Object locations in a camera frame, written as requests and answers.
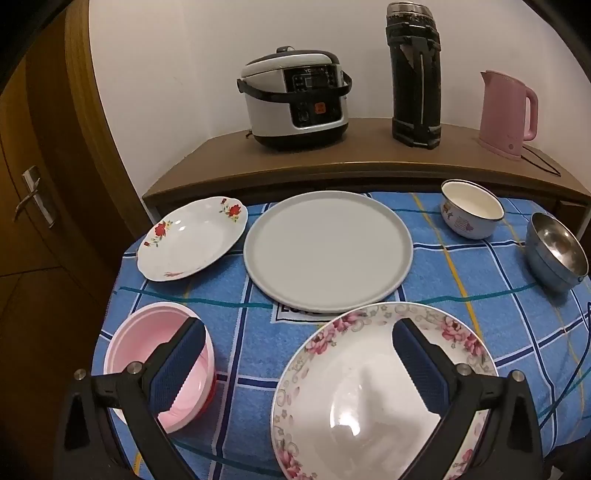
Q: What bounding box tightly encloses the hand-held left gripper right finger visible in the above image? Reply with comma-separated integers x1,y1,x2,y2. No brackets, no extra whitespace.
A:
392,318,543,480

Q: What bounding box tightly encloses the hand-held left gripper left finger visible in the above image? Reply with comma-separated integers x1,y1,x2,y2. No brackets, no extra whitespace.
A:
55,318,218,480

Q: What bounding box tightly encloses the pink plastic bowl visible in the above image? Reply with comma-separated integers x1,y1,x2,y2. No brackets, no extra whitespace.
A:
103,302,218,433

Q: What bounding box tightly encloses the large pink floral plate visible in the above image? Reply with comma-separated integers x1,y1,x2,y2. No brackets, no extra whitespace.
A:
270,302,500,480

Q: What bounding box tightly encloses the white plate with red flowers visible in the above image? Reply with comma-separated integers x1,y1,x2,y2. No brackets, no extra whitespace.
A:
137,196,249,282

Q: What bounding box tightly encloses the large grey round plate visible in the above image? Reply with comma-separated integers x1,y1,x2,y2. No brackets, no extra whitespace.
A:
243,191,414,315

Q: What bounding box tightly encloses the blue checkered cloth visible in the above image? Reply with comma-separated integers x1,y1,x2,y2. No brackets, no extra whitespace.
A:
92,189,591,480

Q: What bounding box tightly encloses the wooden door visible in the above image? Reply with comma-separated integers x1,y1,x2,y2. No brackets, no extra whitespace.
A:
0,9,139,480

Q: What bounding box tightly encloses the white enamel floral bowl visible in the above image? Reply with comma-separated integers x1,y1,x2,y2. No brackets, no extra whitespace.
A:
440,179,505,240

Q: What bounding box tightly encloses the stainless steel bowl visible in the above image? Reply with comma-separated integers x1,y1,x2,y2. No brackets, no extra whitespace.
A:
525,212,591,294

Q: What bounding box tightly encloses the wooden cabinet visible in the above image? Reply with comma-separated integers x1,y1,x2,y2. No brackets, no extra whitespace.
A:
142,117,591,217

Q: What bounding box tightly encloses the pink electric kettle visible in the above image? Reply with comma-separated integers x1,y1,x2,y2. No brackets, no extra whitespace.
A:
477,70,539,161

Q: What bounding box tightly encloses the black thermos flask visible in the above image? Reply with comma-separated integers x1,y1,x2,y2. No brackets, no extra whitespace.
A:
386,2,443,151

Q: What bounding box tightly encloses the white and black rice cooker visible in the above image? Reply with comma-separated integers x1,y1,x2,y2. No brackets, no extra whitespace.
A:
237,45,353,150

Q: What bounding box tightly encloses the metal door handle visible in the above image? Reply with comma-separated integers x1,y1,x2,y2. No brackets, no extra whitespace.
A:
13,165,59,228

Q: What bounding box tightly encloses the black kettle cable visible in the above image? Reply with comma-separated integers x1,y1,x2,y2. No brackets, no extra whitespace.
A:
521,144,562,177

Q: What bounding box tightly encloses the wooden door frame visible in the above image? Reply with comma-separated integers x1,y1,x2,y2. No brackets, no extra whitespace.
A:
64,0,151,241

